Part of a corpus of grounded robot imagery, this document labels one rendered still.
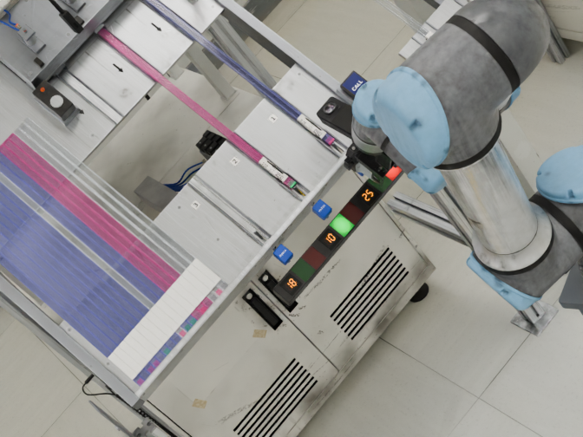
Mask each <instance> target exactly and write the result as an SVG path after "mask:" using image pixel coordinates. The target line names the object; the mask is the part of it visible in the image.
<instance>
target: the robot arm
mask: <svg viewBox="0 0 583 437"><path fill-rule="evenodd" d="M550 36H551V30H550V25H549V21H548V18H547V15H546V13H545V11H544V10H543V9H542V8H541V7H540V6H539V4H537V3H536V2H535V1H534V0H473V1H471V2H469V3H467V4H465V5H464V6H463V7H461V8H460V9H459V10H458V11H457V12H456V13H455V14H454V15H453V16H452V17H451V18H450V19H449V20H448V21H447V22H446V23H445V24H444V25H443V26H441V27H440V28H439V29H438V30H437V31H436V32H435V33H434V34H433V35H432V36H431V37H430V38H429V39H428V40H427V41H425V42H424V43H423V44H422V45H421V46H420V47H419V48H418V49H417V50H416V51H415V52H414V53H413V54H412V55H411V56H409V57H408V58H407V59H406V60H405V61H404V62H403V63H402V64H401V65H400V66H399V67H397V68H394V69H393V70H392V71H390V73H389V74H388V76H387V78H386V80H382V79H376V80H371V81H369V82H366V83H365V84H364V85H362V86H361V87H360V89H359V90H358V91H357V93H356V96H355V99H354V101H353V103H352V106H350V105H348V104H346V103H344V102H342V101H340V100H339V99H337V98H335V97H330V98H329V99H328V100H327V101H326V103H325V104H324V105H323V106H322V107H321V108H320V109H319V110H318V111H317V116H318V118H319V119H320V120H321V121H322V123H323V124H325V125H326V126H328V127H330V128H332V129H334V130H336V131H337V132H339V133H341V134H343V135H344V136H346V137H348V138H350V139H351V141H352V144H351V145H350V146H349V148H348V149H347V152H346V154H345V156H346V159H345V160H344V167H345V168H346V169H348V170H349V171H350V170H352V171H354V172H355V173H363V174H364V175H365V176H367V177H368V178H370V179H372V180H373V181H375V182H376V183H378V185H380V186H382V185H383V177H384V176H385V175H386V174H387V173H388V172H389V170H391V169H392V168H393V167H394V168H397V166H399V167H400V168H401V169H402V170H403V171H404V172H405V173H406V174H407V177H408V178H409V179H412V180H413V181H414V182H415V183H416V184H418V185H419V186H420V187H421V188H422V189H423V190H424V191H425V192H426V193H429V194H434V193H437V192H439V191H441V190H442V189H443V188H444V187H445V186H446V185H448V186H449V188H450V190H451V192H452V193H453V194H454V196H455V198H456V200H457V202H458V204H459V205H460V207H461V208H462V210H463V212H464V214H465V215H466V217H467V219H468V221H469V223H470V224H471V225H472V227H473V229H474V230H473V234H472V245H473V248H474V250H473V251H472V252H471V253H470V255H469V257H468V258H467V261H466V264H467V266H468V267H469V268H470V269H471V270H472V271H473V272H474V273H475V274H476V275H477V276H478V277H480V278H481V279H482V280H483V281H484V282H485V283H486V284H487V285H489V286H490V287H491V288H492V289H493V290H494V291H495V292H497V293H498V294H499V295H500V296H501V297H502V298H504V299H505V300H506V301H507V302H508V303H510V304H511V305H512V306H513V307H515V308H516V309H517V310H526V309H528V308H529V307H530V306H531V305H532V304H533V303H535V302H536V301H538V300H541V298H542V295H543V294H544V293H545V292H546V291H547V290H549V289H550V288H551V287H552V286H553V285H554V284H555V283H556V282H557V281H558V280H559V279H560V278H561V277H562V276H563V275H564V274H565V273H566V272H567V271H568V270H569V269H570V268H571V267H572V266H573V265H574V264H576V263H577V262H578V266H579V270H580V274H581V276H582V277H583V145H580V146H578V147H568V148H565V149H563V150H560V151H559V152H557V153H555V154H553V155H552V156H550V157H549V158H548V159H547V160H545V161H544V162H543V164H542V165H541V166H540V168H539V170H538V172H537V175H538V176H537V177H536V188H537V190H538V191H537V192H536V193H535V194H534V195H533V196H532V197H531V198H530V199H527V195H526V194H525V192H524V190H523V188H522V186H521V183H520V181H519V180H518V178H517V175H516V173H515V171H514V169H513V167H512V165H511V163H510V161H509V159H508V156H507V154H506V152H505V150H504V148H503V146H502V144H501V142H500V140H499V138H500V136H501V130H502V119H501V113H502V112H504V111H505V110H507V109H508V108H510V107H511V105H512V103H513V101H514V100H515V99H516V98H517V97H518V96H519V95H520V93H521V87H520V85H521V84H522V83H523V82H524V81H525V80H526V79H527V78H528V77H529V76H530V75H531V73H532V72H533V71H534V70H535V68H536V67H537V65H538V64H539V63H540V61H541V59H542V57H543V56H544V55H545V53H546V51H547V48H548V45H549V42H550ZM374 174H375V175H376V176H377V177H378V178H379V179H381V181H379V180H378V179H377V178H376V177H375V176H374Z"/></svg>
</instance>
